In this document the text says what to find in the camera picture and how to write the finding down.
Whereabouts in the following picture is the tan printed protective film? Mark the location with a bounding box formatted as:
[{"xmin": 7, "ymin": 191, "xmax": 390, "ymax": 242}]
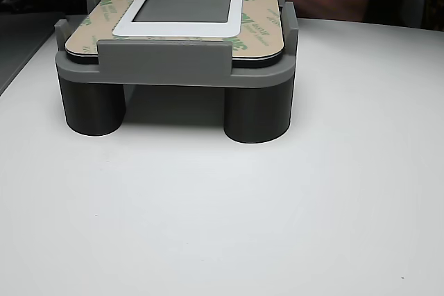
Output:
[{"xmin": 65, "ymin": 0, "xmax": 285, "ymax": 60}]

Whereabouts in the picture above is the white panel with grey window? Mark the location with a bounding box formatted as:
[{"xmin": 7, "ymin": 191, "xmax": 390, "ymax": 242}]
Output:
[{"xmin": 65, "ymin": 0, "xmax": 284, "ymax": 68}]

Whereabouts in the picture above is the grey 3D-printed fixture stand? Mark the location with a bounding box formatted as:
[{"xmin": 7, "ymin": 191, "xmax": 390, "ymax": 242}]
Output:
[{"xmin": 54, "ymin": 0, "xmax": 300, "ymax": 144}]

